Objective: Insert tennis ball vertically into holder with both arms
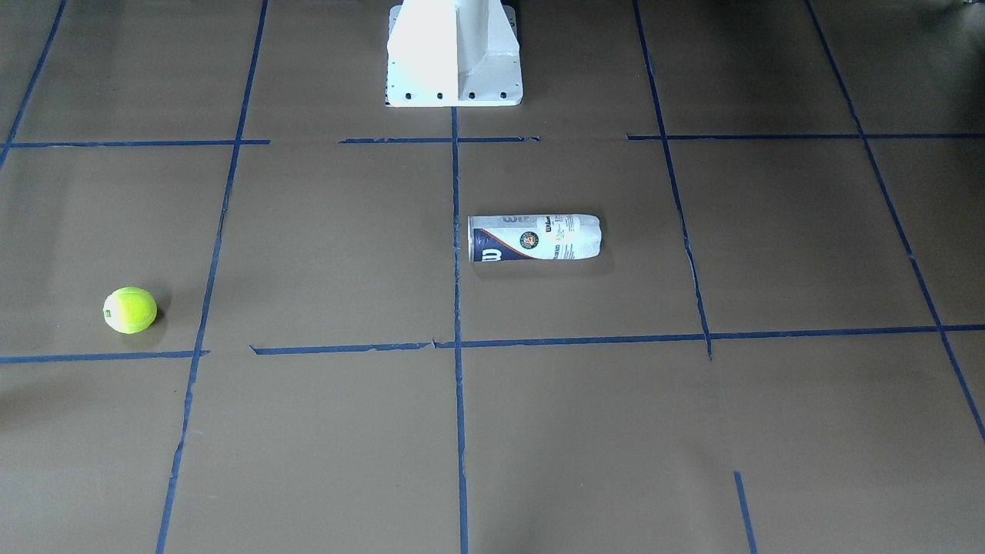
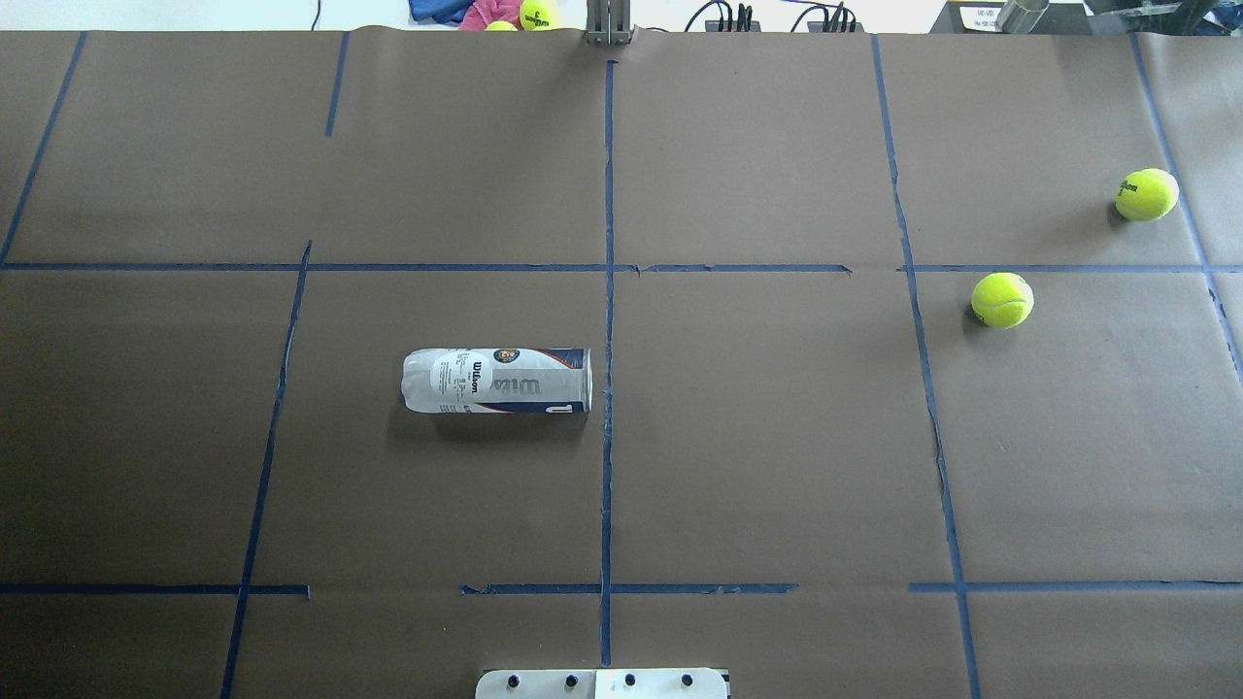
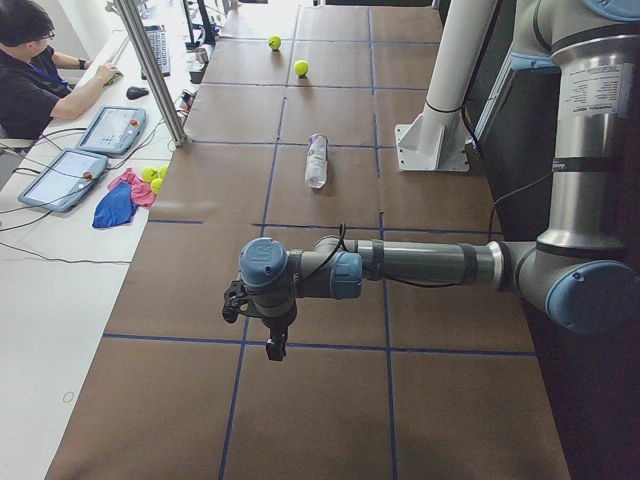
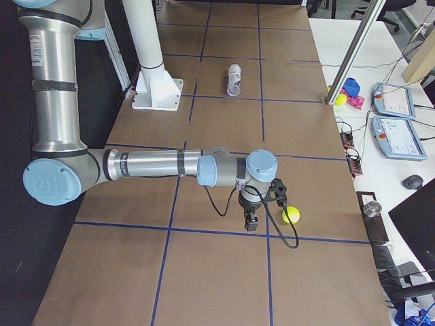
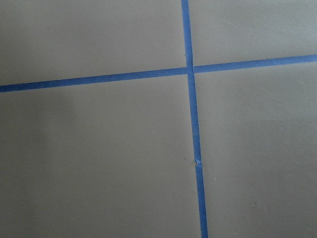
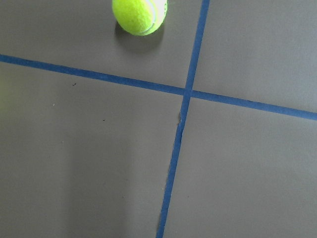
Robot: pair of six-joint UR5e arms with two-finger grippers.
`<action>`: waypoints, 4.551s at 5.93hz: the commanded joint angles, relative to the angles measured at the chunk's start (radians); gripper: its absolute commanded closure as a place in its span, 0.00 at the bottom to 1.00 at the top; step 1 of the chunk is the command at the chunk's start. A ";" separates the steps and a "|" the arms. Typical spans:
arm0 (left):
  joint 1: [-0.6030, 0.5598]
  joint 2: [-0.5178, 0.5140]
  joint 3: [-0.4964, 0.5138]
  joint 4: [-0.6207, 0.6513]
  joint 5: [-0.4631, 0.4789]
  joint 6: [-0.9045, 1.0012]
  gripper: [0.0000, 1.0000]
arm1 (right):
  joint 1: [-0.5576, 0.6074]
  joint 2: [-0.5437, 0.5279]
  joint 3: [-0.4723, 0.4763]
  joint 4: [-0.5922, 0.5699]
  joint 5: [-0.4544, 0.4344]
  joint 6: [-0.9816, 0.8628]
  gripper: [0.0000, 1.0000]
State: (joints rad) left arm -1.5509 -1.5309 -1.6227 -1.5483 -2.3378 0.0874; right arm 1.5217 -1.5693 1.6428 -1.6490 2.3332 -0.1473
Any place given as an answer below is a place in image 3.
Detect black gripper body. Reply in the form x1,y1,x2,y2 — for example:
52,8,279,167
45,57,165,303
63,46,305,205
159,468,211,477
261,309,296,334

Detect clear tennis ball can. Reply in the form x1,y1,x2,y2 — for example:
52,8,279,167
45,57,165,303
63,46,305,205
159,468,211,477
305,134,328,189

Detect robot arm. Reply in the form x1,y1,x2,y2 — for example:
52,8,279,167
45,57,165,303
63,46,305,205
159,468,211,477
222,1,639,361

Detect tennis ball on desk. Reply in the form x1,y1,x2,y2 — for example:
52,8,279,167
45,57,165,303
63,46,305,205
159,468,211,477
140,167,160,183

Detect tennis ball far table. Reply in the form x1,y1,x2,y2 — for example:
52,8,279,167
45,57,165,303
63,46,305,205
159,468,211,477
267,35,282,51

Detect pink cloth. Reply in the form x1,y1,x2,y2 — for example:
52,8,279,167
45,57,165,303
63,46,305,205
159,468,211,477
107,167,156,208

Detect blue cloth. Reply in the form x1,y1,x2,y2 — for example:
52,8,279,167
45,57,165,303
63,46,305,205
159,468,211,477
92,182,138,229

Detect teach pendant far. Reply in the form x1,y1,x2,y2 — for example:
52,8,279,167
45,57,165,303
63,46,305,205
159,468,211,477
76,106,146,156

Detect teach pendant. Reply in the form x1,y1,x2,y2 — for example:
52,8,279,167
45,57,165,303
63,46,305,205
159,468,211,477
18,148,108,213
76,106,146,156

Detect teach pendant near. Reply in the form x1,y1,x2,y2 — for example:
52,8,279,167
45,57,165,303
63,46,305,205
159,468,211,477
18,148,108,213

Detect black computer mouse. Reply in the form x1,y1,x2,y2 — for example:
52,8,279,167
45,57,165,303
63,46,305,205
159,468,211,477
126,86,149,100

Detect small metal cup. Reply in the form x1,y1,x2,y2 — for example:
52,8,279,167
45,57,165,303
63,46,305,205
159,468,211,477
195,47,209,64

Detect black keyboard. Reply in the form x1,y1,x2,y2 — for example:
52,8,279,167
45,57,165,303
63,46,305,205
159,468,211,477
144,25,171,77

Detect seated person black shirt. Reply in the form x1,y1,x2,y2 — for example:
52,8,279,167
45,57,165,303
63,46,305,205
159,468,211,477
1,1,121,140

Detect white camera mast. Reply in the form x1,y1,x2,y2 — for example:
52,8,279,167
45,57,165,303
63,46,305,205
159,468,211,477
395,0,498,172

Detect aluminium frame post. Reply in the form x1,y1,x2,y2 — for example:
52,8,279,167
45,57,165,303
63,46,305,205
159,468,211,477
114,0,187,148

